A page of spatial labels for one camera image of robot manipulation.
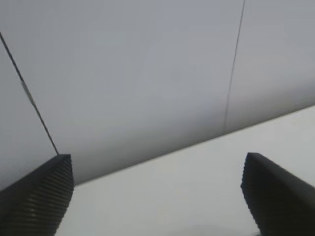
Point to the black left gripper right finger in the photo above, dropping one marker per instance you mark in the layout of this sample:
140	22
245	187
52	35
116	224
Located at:
280	194

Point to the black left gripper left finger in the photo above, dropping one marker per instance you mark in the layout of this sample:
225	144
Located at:
34	196

